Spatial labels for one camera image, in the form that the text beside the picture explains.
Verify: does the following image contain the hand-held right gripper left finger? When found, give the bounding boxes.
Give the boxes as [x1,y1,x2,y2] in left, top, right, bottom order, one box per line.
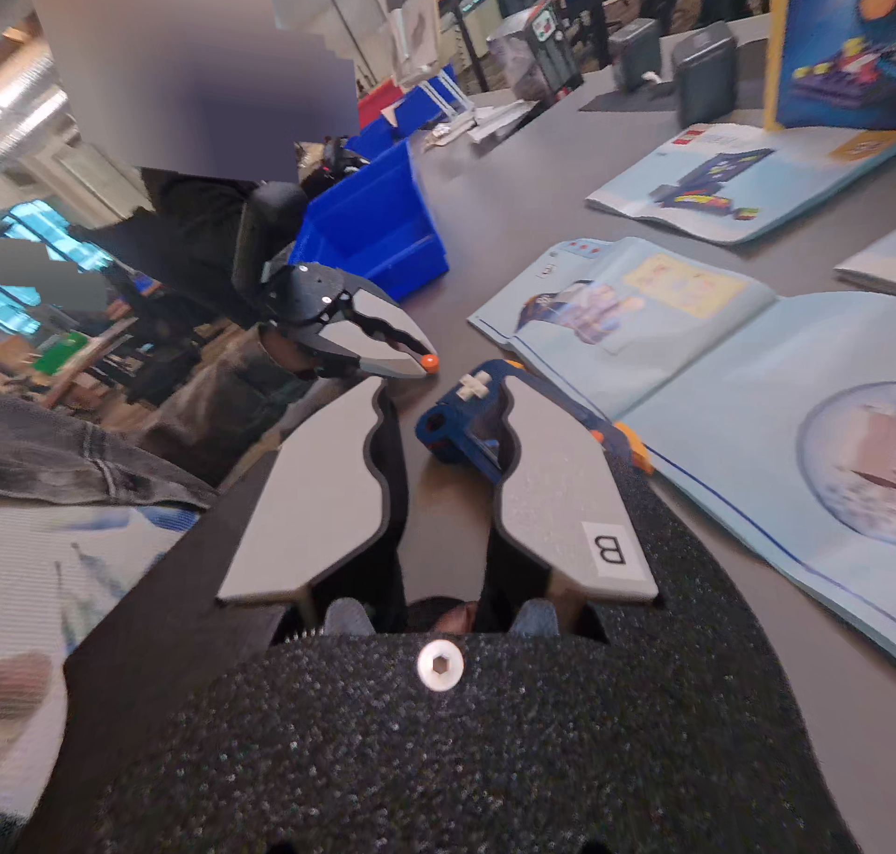
[216,375,391,624]

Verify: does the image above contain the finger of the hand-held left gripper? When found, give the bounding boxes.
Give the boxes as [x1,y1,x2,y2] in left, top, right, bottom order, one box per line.
[314,321,429,381]
[345,289,440,374]

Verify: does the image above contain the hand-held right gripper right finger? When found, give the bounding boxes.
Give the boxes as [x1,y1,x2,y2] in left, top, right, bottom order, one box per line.
[493,375,659,618]

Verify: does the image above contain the blue brick game console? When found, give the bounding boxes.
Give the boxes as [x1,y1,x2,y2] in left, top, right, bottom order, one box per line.
[415,359,655,486]

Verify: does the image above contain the person's left forearm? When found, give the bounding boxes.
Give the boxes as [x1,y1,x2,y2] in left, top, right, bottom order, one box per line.
[136,336,316,487]

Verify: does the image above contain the person's left hand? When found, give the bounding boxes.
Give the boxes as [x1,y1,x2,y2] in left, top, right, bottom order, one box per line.
[258,326,316,382]

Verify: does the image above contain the black office chair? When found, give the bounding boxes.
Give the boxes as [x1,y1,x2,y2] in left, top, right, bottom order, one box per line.
[231,182,309,302]

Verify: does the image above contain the blue plastic bin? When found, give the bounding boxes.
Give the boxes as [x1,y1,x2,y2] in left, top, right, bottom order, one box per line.
[288,139,450,304]
[395,70,463,122]
[346,114,410,162]

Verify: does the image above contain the open light blue instruction booklet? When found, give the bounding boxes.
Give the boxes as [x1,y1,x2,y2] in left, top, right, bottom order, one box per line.
[468,236,896,659]

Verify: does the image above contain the red plastic bin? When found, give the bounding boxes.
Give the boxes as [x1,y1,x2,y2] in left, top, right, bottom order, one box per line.
[358,77,401,126]

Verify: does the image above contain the loose white papers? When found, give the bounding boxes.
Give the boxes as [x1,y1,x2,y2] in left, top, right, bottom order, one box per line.
[423,98,540,147]

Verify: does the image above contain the person's white printed shirt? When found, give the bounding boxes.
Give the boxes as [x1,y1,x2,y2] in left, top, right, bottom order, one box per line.
[0,504,204,827]

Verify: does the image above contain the white book stand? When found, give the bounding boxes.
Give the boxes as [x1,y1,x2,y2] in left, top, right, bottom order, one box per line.
[387,0,477,119]

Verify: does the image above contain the dark cardboard box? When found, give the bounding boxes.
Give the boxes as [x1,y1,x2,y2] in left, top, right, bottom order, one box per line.
[486,7,583,103]

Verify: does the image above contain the black desk mat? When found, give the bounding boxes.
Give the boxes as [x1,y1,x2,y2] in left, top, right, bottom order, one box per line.
[578,77,767,113]

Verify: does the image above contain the small grey box device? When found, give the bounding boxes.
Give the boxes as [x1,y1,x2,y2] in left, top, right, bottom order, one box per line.
[608,18,662,94]

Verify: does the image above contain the closed instruction booklet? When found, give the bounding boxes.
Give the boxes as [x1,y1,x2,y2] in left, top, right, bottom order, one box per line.
[585,124,896,246]

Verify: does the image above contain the white instruction booklet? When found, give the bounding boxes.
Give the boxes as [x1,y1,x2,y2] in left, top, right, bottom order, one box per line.
[833,230,896,297]

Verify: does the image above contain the large grey box device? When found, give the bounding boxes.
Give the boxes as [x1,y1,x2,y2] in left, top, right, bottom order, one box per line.
[673,21,739,129]

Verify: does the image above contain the blue toy box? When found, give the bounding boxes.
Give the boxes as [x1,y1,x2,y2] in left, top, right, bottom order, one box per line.
[763,0,896,132]

